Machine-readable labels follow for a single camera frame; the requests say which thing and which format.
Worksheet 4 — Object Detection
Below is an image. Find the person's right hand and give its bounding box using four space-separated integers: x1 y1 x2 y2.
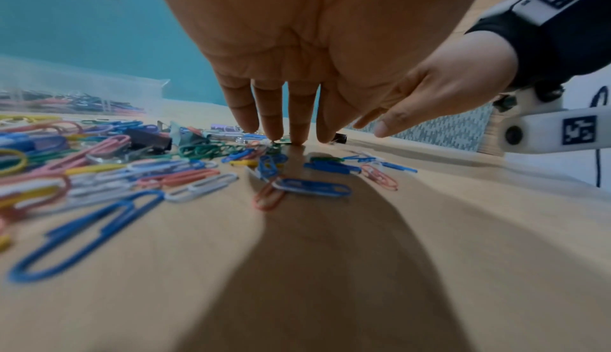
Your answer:
352 32 519 139

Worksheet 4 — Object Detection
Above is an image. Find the person's left hand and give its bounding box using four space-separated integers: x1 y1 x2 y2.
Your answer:
145 0 495 146

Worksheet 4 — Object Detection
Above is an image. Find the person's right forearm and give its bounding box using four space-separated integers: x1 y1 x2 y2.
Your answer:
465 0 611 88

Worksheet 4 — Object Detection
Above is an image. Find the grey patterned mat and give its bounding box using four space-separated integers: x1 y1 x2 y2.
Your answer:
344 103 495 152

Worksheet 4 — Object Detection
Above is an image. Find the teal binder clip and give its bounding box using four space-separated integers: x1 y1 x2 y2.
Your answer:
169 121 207 148

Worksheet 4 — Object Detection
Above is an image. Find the pile of colourful paper clips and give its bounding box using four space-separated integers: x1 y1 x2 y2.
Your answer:
0 114 419 284

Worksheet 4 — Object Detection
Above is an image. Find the clear plastic organizer box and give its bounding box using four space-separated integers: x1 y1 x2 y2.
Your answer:
0 55 171 116

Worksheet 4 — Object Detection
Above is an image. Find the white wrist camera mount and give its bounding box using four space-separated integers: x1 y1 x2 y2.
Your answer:
494 0 611 155

